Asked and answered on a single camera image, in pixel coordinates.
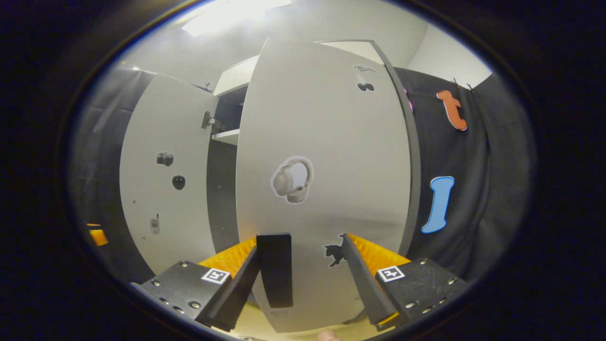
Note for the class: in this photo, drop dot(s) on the white cabinet drawer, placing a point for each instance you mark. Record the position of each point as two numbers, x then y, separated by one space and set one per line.
234 76

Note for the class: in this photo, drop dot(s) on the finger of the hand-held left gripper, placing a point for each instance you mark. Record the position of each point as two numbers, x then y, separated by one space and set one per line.
98 236

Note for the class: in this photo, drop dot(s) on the white cabinet door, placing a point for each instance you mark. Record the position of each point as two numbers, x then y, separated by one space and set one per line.
161 118
322 132

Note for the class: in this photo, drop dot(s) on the white and grey cabinet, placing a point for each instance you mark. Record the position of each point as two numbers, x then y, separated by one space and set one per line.
222 189

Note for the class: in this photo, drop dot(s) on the white cabinet shelf board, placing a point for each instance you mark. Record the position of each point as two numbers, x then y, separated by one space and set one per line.
227 136

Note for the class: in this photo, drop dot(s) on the metal door hinge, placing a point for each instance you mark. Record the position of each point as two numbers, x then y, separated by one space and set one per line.
210 122

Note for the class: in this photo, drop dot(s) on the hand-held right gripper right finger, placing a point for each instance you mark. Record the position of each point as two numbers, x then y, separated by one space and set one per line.
364 279

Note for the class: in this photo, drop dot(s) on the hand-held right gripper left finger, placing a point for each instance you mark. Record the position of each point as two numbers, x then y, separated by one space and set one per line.
236 293

